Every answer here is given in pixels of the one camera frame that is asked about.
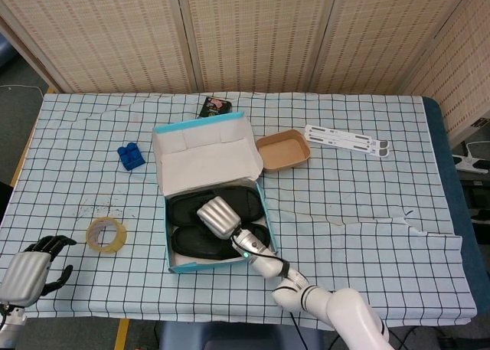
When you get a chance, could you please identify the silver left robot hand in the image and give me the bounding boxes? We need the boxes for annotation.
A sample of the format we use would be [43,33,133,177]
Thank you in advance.
[0,234,78,309]

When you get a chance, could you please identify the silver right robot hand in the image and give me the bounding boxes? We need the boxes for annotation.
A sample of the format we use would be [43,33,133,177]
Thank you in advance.
[196,196,242,240]

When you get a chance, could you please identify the black rubber slipper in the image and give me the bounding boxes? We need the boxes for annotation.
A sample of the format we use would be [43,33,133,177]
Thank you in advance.
[169,223,271,261]
[168,185,265,227]

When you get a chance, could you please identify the blue cardboard shoe box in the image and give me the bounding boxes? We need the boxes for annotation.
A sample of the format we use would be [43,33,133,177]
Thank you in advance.
[151,111,278,276]

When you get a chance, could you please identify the brown paper tray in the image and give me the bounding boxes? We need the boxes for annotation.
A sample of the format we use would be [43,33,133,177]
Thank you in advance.
[254,129,312,174]

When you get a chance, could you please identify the yellowish tape roll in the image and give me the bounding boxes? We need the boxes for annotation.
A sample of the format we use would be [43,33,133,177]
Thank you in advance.
[84,216,128,255]

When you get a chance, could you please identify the blue toy brick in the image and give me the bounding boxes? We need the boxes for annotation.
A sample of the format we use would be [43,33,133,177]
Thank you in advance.
[116,140,147,172]

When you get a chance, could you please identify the black snack packet pink print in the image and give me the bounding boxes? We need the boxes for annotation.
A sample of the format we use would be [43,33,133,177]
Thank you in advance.
[199,96,234,119]

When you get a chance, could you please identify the blue stool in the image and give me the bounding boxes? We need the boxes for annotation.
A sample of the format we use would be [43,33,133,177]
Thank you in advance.
[158,320,323,350]

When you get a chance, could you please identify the blue checkered tablecloth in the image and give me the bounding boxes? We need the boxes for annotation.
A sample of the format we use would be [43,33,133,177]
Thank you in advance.
[0,90,478,325]

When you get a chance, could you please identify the white folding stand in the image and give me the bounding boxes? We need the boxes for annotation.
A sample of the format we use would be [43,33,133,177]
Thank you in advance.
[304,123,392,160]

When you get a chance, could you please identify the woven bamboo folding screen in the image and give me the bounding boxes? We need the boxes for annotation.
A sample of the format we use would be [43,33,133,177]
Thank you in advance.
[0,0,490,145]

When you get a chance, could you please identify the blue rounded background object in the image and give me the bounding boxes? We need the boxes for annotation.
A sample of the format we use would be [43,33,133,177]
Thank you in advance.
[0,38,17,70]

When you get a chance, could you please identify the blue padded table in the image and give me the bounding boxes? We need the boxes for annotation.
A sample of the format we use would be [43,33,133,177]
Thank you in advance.
[422,96,482,302]

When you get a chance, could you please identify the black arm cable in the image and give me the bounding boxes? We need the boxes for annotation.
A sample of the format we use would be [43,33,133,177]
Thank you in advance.
[234,234,292,279]

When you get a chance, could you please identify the white floor cable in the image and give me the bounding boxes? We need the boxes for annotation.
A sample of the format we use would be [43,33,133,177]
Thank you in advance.
[0,83,44,99]

